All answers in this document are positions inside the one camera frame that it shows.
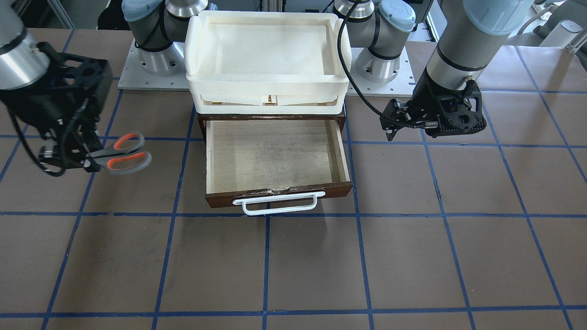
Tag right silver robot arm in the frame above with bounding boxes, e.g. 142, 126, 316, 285
1, 0, 216, 177

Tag dark brown drawer cabinet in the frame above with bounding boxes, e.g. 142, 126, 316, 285
196, 110, 347, 140

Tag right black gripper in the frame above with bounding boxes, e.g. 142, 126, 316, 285
1, 42, 113, 177

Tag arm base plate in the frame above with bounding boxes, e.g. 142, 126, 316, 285
118, 40, 189, 91
347, 46, 416, 98

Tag brown paper table mat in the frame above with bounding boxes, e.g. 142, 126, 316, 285
0, 46, 587, 330

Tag orange grey scissors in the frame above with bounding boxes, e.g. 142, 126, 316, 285
88, 131, 152, 175

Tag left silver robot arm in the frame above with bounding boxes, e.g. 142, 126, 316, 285
332, 0, 531, 141

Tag white plastic tray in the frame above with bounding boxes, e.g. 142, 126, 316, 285
184, 10, 352, 115

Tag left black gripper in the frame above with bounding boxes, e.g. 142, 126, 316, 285
380, 73, 487, 141

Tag wooden drawer with white handle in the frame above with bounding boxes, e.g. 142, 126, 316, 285
204, 119, 354, 215

